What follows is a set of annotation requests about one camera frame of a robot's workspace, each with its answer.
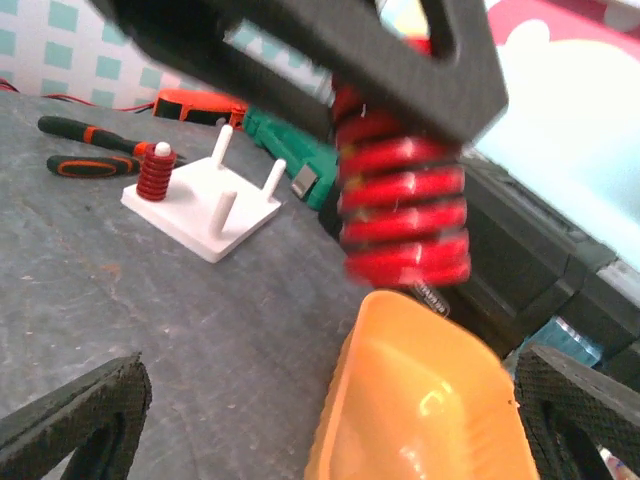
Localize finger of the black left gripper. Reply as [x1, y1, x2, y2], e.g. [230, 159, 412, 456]
[96, 1, 508, 143]

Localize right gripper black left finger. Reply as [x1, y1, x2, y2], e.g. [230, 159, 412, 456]
[1, 354, 152, 479]

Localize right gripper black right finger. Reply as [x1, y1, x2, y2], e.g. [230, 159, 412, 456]
[515, 345, 639, 479]

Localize red spring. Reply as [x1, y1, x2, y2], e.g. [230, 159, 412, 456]
[330, 37, 472, 289]
[136, 142, 177, 202]

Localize green tool case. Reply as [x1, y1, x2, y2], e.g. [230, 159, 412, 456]
[243, 106, 338, 211]

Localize orange multimeter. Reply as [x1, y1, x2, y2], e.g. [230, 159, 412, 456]
[152, 88, 248, 129]

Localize black toolbox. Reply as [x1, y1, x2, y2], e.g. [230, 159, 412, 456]
[319, 149, 640, 391]

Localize orange plastic bin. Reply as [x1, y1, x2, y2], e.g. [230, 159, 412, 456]
[304, 290, 538, 479]

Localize orange black pliers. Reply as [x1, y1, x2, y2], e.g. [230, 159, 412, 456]
[37, 115, 154, 179]

